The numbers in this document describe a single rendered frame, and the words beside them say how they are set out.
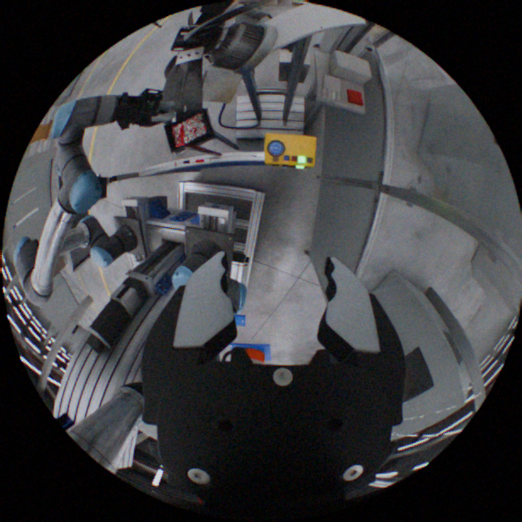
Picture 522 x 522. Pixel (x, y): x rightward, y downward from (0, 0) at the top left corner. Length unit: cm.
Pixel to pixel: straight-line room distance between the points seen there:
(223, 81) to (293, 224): 142
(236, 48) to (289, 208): 142
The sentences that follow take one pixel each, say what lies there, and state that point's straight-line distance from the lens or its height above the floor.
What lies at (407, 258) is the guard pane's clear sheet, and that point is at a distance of 62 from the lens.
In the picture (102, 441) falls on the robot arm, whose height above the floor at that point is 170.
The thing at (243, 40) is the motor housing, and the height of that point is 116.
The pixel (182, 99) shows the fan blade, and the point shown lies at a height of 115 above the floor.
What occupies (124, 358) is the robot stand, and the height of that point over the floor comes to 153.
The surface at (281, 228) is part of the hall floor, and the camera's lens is 169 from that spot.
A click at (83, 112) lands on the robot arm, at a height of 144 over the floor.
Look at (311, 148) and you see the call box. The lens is 53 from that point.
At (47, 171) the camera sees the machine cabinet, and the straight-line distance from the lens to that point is 661.
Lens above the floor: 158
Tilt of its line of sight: 58 degrees down
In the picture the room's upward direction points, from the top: 174 degrees counter-clockwise
